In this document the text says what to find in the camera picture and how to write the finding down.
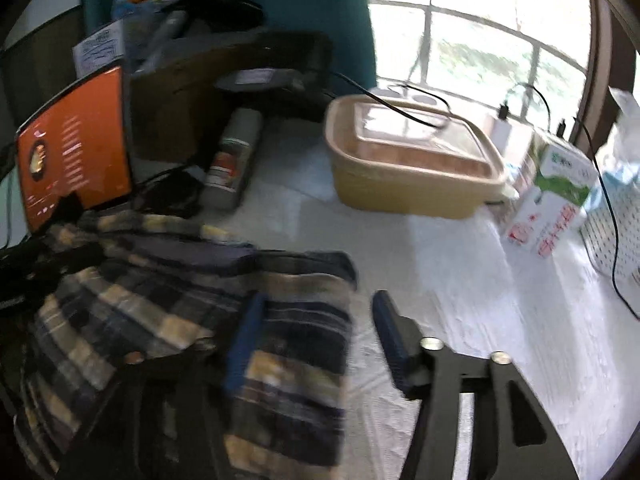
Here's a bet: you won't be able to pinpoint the plaid flannel pants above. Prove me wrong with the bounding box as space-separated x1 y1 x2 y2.
1 210 357 479

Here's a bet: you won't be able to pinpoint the white perforated storage basket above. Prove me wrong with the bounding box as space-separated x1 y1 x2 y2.
580 172 639 285

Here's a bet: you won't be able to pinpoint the grey spray can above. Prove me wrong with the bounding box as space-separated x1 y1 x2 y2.
201 108 262 211

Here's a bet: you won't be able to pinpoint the green white milk carton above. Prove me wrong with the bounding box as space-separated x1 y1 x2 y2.
501 131 597 258

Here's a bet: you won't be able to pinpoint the beige lidded food container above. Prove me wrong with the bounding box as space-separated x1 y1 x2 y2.
324 94 506 220

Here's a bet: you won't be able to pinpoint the white plastic bag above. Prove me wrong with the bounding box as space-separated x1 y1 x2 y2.
597 87 639 183

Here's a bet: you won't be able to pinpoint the white usb charger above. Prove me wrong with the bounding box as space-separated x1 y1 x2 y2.
489 101 512 152

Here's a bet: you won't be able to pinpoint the small white cartoon box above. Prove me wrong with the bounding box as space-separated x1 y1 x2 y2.
72 21 125 79

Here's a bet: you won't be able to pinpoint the black power cable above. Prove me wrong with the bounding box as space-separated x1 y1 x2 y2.
324 69 640 321

